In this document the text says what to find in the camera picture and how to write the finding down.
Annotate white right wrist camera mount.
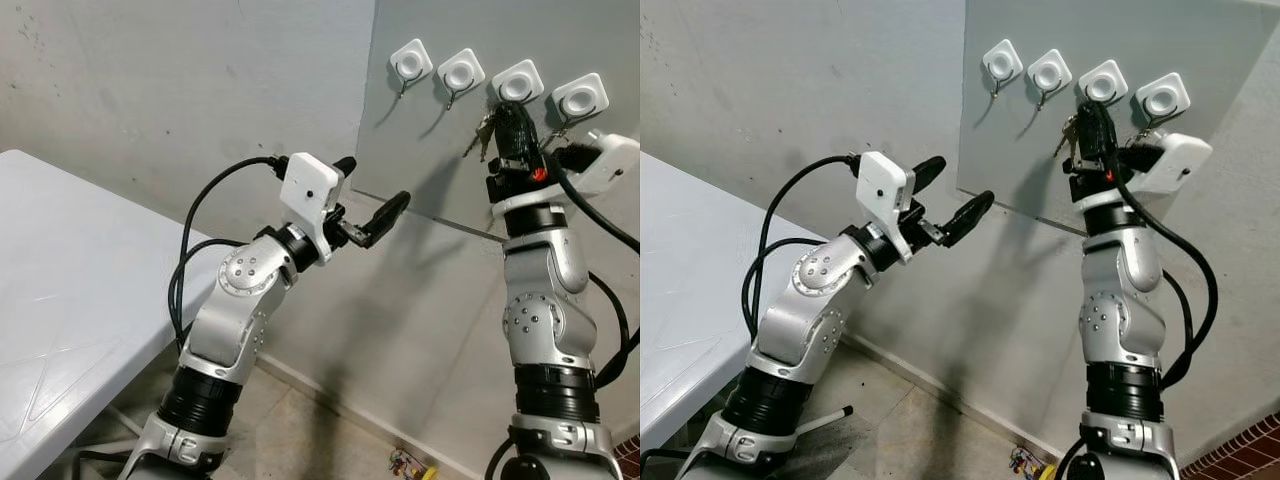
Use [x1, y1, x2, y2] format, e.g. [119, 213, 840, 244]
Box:
[1129, 131, 1214, 197]
[554, 131, 641, 198]

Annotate red brick tile kerb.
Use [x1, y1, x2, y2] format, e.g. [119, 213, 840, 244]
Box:
[1178, 398, 1280, 480]
[610, 438, 641, 480]

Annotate white table leg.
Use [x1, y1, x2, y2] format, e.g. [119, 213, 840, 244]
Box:
[794, 404, 855, 438]

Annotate white plastic table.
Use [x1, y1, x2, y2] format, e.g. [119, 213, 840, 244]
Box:
[640, 150, 817, 453]
[0, 150, 217, 480]

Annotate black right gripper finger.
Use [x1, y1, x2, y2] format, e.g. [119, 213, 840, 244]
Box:
[497, 104, 522, 160]
[516, 100, 544, 160]
[1095, 100, 1120, 160]
[1077, 103, 1100, 160]

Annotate grey wall board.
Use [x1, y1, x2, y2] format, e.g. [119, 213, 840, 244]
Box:
[956, 0, 1280, 237]
[354, 0, 641, 242]

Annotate silver key bunch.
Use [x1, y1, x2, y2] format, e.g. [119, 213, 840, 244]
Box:
[464, 111, 498, 162]
[1052, 111, 1082, 160]

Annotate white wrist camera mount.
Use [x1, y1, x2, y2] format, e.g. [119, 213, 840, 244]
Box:
[857, 149, 920, 264]
[1129, 131, 1214, 197]
[278, 151, 347, 264]
[554, 131, 641, 198]

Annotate white square wall hook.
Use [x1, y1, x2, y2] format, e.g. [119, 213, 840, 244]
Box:
[389, 38, 435, 98]
[1134, 72, 1192, 129]
[489, 58, 547, 107]
[436, 48, 487, 111]
[548, 72, 610, 129]
[981, 38, 1025, 98]
[1077, 59, 1130, 105]
[1026, 48, 1074, 111]

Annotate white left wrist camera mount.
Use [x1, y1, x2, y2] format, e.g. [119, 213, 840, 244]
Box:
[857, 149, 920, 264]
[278, 151, 347, 264]

